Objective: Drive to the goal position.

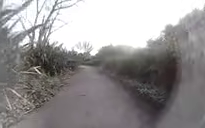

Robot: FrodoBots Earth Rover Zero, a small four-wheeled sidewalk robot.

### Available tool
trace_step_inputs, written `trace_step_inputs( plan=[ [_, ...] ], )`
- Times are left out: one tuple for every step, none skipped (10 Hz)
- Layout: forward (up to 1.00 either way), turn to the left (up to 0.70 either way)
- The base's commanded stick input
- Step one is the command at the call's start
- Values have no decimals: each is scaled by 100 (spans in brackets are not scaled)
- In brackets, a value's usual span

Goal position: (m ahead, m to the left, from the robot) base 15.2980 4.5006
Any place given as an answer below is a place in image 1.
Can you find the leafy grass verge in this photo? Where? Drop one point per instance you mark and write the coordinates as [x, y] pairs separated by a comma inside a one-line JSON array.
[[147, 90]]

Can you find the grey asphalt path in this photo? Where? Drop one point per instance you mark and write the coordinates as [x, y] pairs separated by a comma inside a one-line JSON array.
[[90, 100]]

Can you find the grass verge with dead leaves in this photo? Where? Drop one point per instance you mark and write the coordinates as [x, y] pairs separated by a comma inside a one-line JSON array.
[[33, 90]]

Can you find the dense dark bushes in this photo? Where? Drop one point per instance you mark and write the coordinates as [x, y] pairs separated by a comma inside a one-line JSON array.
[[133, 60]]

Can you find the flax bushes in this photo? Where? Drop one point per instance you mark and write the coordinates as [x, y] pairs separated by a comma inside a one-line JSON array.
[[50, 58]]

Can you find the bare branching tree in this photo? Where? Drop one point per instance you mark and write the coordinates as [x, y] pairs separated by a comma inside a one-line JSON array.
[[43, 25]]

